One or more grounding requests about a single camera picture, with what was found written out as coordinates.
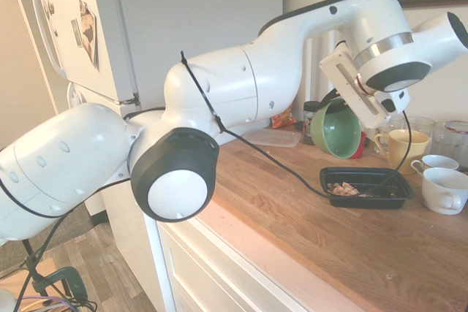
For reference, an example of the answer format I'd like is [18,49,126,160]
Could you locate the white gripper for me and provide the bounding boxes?
[318,42,390,130]

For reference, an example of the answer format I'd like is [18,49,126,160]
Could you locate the green ceramic bowl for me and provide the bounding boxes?
[309,97,363,160]

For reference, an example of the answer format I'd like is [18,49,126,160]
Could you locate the cereal pieces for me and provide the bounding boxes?
[325,180,370,197]

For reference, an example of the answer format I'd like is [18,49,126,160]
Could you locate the spice jar with black lid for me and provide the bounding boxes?
[302,100,323,145]

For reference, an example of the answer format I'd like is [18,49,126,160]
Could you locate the red enamel mug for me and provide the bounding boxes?
[350,130,368,160]

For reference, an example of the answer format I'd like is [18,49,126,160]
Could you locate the orange snack bag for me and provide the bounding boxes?
[270,103,297,130]

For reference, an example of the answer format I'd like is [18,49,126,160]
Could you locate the clear drinking glass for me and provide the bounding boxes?
[372,114,405,156]
[405,115,437,136]

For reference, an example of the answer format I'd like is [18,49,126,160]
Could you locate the clear plastic container lid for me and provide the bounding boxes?
[242,128,303,149]

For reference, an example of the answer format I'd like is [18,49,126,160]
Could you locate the yellow ceramic mug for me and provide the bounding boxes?
[374,129,432,176]

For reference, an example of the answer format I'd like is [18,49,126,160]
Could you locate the black plastic food container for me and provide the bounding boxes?
[318,166,416,210]

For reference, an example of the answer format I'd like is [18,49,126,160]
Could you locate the large white ceramic cup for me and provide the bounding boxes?
[420,167,468,216]

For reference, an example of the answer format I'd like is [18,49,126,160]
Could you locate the white refrigerator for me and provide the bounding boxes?
[6,0,284,218]

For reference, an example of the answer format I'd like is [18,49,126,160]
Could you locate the white drawer cabinet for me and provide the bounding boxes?
[143,213,306,312]

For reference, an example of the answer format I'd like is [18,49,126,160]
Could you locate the large fridge photo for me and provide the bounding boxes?
[78,0,100,71]

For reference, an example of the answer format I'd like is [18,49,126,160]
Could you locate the small fridge photo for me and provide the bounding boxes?
[69,18,83,48]

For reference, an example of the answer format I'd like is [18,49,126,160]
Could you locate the dark green c-clamp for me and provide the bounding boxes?
[30,265,89,301]

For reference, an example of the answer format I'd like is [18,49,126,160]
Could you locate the black stand pole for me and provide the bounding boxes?
[19,237,49,293]

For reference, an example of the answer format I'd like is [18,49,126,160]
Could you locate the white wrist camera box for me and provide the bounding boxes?
[376,88,411,115]

